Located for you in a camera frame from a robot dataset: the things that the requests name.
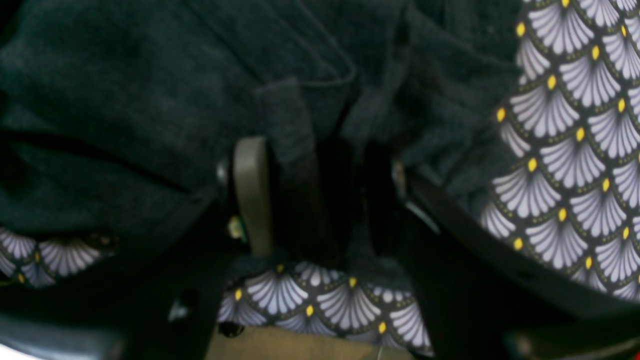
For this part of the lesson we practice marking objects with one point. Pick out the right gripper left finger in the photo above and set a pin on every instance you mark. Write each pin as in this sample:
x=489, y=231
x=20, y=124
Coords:
x=154, y=298

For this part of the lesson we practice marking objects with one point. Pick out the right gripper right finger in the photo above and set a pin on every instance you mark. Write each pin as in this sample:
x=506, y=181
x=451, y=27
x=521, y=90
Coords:
x=479, y=299

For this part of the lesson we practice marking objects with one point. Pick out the dark grey T-shirt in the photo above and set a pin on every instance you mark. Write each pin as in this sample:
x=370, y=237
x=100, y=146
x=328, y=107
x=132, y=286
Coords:
x=114, y=111

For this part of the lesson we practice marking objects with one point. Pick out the fan patterned tablecloth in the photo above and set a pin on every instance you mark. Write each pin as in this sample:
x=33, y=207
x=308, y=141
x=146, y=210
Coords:
x=568, y=200

